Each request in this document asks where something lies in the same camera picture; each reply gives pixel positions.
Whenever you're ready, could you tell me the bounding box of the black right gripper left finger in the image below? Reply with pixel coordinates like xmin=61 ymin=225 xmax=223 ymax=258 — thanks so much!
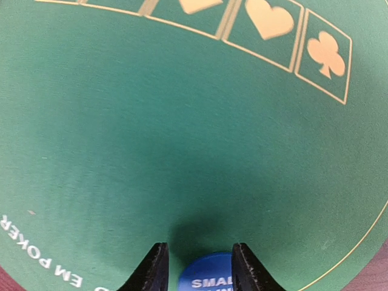
xmin=118 ymin=242 xmax=169 ymax=291

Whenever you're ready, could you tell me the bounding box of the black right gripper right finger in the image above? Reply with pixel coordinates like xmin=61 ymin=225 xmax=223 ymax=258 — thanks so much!
xmin=232 ymin=243 xmax=285 ymax=291

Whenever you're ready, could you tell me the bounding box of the blue small blind button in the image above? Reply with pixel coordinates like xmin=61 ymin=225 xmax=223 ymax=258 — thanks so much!
xmin=178 ymin=252 xmax=233 ymax=291

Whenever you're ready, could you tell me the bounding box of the green round poker mat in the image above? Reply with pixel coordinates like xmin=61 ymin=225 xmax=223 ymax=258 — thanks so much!
xmin=1 ymin=1 xmax=387 ymax=290

